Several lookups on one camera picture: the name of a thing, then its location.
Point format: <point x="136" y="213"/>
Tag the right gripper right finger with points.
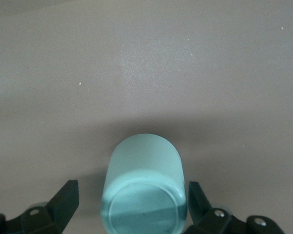
<point x="210" y="221"/>

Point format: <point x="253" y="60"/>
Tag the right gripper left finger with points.
<point x="51" y="217"/>

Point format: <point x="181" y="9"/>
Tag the pale green plastic cup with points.
<point x="144" y="165"/>

